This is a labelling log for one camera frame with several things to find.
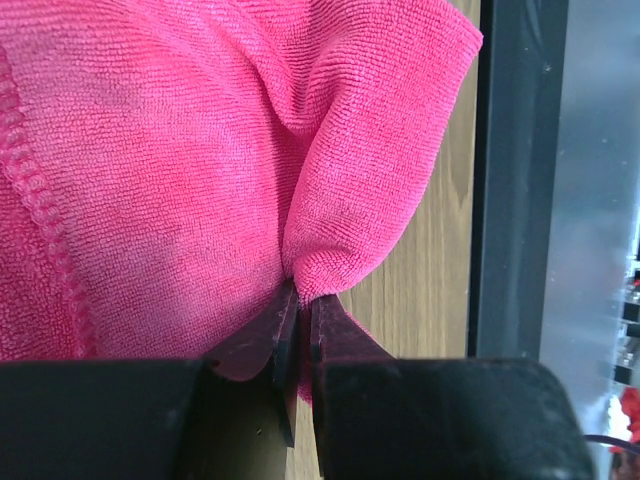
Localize pink microfiber towel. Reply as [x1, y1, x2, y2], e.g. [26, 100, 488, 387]
[0, 0, 485, 406]

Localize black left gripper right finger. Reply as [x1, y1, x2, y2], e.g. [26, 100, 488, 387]
[310, 295, 595, 479]

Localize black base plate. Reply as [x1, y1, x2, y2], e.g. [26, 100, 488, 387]
[467, 0, 569, 359]

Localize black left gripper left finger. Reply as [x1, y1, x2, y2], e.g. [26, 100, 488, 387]
[1, 283, 298, 479]

